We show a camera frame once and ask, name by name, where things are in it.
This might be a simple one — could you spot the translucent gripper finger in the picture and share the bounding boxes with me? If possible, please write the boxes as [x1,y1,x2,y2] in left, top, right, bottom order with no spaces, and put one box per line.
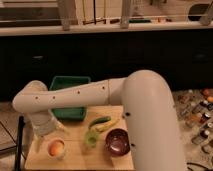
[34,135,44,153]
[56,121,69,135]

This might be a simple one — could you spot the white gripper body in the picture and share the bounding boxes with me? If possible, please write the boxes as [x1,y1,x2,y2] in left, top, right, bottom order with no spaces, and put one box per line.
[28,111,57,136]

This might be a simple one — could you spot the orange apple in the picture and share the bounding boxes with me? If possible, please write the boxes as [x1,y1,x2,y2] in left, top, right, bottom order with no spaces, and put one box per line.
[49,140,64,156]

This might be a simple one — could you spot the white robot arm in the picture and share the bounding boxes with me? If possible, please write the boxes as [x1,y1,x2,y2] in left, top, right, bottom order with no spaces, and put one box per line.
[12,70,187,171]

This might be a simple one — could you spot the green plastic cup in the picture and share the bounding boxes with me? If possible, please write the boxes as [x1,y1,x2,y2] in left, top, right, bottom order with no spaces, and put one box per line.
[84,130,99,148]

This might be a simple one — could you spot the black stand left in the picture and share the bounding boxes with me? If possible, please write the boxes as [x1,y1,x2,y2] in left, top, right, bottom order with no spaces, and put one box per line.
[14,116,25,171]

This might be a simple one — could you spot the green plastic bin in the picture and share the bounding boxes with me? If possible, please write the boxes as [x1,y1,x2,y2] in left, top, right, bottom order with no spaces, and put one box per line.
[48,75,92,122]

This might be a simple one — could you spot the yellow banana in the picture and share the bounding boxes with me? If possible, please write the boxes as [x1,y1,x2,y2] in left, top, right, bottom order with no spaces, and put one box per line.
[95,119,119,132]

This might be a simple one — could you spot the green cucumber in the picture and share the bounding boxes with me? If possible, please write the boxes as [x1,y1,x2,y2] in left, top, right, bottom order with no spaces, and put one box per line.
[88,116,111,129]

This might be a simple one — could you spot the dark red bowl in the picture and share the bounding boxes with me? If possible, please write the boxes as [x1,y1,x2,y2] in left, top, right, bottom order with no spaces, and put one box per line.
[105,128,130,157]

